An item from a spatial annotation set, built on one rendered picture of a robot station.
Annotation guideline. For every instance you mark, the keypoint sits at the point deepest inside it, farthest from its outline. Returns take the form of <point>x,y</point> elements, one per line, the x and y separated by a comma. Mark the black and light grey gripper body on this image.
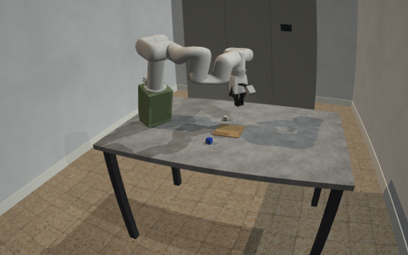
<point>234,81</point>

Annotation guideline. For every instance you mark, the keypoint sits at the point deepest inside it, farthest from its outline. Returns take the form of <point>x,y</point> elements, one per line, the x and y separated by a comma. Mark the blue die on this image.
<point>209,140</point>

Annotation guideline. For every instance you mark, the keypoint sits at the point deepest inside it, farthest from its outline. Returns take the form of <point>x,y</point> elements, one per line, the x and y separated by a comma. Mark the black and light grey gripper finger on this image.
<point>236,100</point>
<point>241,98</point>

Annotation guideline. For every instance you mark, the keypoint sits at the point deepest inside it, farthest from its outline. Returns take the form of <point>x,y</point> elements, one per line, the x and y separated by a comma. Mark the tan mat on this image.
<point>227,130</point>

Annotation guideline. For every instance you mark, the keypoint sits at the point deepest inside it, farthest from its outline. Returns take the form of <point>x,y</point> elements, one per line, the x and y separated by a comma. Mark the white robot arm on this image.
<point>156,49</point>

